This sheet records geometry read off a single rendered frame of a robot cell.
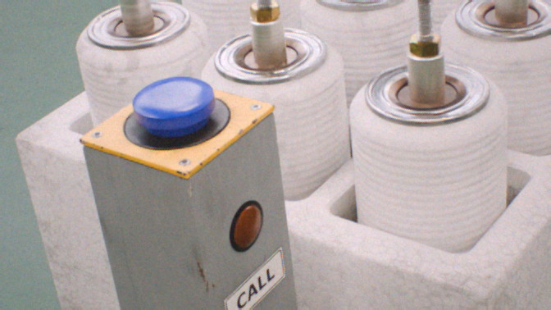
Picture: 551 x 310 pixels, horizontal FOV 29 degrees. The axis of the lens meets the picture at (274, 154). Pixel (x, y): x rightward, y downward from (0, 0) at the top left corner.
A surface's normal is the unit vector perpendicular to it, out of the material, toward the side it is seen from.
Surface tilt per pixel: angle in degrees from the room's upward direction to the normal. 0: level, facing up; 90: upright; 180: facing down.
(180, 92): 0
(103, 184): 90
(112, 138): 0
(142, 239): 90
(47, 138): 0
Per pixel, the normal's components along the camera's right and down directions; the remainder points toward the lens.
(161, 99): -0.11, -0.84
